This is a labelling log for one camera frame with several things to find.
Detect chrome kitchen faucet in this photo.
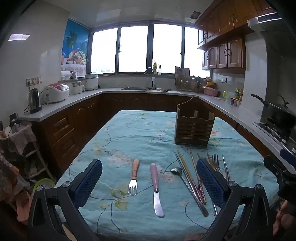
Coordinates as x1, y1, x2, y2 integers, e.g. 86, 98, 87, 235
144, 67, 156, 90

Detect wooden-handled fork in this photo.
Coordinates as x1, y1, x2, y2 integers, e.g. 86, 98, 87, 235
128, 159, 140, 196

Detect steel range hood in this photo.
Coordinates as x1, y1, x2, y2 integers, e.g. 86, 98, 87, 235
247, 13, 296, 70

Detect steel spoon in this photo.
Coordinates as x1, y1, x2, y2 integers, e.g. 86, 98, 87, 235
170, 167, 209, 217

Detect large white cooker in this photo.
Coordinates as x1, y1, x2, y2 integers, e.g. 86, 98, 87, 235
84, 73, 99, 91

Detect blue floral tablecloth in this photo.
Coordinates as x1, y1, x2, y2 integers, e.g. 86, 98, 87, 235
54, 110, 281, 241

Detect small white kitchen appliance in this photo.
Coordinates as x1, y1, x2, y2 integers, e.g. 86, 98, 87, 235
72, 81, 85, 94

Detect person's right hand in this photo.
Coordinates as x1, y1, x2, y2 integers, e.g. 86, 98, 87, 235
273, 200, 296, 237

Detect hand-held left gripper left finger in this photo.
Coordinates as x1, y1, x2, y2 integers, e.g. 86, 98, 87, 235
27, 159, 103, 241

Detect wooden upper cabinets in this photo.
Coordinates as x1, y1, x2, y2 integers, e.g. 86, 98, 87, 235
194, 0, 278, 70

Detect wooden cutting board rack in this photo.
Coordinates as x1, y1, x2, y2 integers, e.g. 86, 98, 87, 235
174, 67, 192, 91

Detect gas stove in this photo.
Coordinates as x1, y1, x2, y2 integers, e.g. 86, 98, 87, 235
253, 120, 296, 151

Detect steel chopstick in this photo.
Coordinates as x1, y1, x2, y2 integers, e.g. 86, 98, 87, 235
222, 154, 230, 182
174, 151, 204, 209

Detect green plastic basin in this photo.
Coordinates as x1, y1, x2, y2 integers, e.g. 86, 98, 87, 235
32, 178, 55, 197

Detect white rice cooker red lid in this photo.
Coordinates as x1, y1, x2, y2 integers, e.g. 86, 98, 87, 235
43, 83, 70, 104

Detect black electric kettle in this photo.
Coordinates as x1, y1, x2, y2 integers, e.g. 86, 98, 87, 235
28, 88, 42, 114

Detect wooden utensil holder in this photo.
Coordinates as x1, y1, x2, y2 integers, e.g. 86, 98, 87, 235
174, 97, 215, 149

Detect white step stool rack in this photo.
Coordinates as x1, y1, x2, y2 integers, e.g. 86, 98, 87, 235
0, 113, 53, 183

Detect wall power outlet strip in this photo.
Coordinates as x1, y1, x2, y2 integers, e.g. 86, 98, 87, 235
26, 76, 42, 87

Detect wooden chopstick with patterned tip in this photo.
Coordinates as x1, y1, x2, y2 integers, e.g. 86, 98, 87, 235
178, 150, 207, 205
190, 150, 207, 205

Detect fruit and palm wall poster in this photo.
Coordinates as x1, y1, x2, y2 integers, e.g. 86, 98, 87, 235
61, 20, 89, 78

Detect black wok with lid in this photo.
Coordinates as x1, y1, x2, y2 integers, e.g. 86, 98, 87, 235
251, 94, 296, 129

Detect pink plastic basin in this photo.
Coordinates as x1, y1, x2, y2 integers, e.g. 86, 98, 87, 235
202, 86, 220, 96

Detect large kitchen window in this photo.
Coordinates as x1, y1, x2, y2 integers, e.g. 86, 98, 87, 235
89, 23, 211, 79

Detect wooden base cabinets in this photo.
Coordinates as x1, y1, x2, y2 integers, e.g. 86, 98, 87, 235
32, 93, 273, 172

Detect pink-handled table knife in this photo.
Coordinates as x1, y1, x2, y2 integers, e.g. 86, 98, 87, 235
150, 163, 165, 218

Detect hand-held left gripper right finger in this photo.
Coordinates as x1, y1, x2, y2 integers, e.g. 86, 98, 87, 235
196, 158, 275, 241

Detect knife block with knives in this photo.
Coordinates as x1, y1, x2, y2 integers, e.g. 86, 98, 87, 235
194, 76, 203, 93

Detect white kitchen countertop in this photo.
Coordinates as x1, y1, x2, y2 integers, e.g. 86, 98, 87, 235
20, 88, 296, 167

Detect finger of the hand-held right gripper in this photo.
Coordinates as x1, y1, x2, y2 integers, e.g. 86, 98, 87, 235
279, 149, 296, 175
264, 155, 290, 181

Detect grey knitted cloth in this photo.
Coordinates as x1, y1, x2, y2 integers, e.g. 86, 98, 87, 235
9, 125, 37, 156

